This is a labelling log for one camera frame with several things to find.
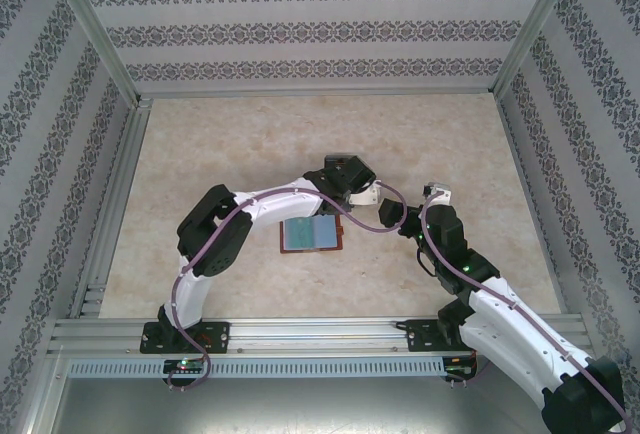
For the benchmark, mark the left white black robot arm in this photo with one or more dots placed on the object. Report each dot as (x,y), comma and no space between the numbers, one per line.
(280,206)

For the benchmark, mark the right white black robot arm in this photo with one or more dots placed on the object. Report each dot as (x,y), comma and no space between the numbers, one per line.
(510,344)

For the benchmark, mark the light blue card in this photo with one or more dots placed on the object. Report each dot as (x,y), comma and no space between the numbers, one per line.
(327,231)

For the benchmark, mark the teal patterned card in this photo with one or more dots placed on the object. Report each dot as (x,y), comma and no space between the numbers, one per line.
(298,234)

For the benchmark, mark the small circuit board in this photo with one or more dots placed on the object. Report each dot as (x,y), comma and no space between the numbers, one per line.
(185,365)
(460,369)

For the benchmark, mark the grey metal sheet panel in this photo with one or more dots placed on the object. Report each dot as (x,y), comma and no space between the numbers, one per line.
(320,409)

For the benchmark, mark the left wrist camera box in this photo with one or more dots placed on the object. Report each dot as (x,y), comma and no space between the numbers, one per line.
(361,171)

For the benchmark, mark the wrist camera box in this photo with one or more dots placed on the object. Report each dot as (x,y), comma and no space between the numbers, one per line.
(392,214)
(361,171)

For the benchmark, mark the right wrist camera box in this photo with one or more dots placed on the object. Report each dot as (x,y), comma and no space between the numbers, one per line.
(392,214)

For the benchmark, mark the aluminium frame beam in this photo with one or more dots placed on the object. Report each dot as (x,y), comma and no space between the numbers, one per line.
(320,97)

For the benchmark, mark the aluminium table edge rail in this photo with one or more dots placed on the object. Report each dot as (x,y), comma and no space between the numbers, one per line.
(117,194)
(535,204)

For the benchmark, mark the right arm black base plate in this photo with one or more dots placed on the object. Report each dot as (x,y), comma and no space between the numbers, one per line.
(420,336)

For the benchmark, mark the wide aluminium base rail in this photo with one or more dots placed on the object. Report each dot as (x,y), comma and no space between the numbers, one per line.
(320,334)

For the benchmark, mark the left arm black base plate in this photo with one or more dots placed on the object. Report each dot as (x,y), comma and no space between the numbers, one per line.
(220,334)

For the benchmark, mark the aluminium frame post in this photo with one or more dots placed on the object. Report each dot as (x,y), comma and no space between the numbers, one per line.
(95,29)
(534,29)

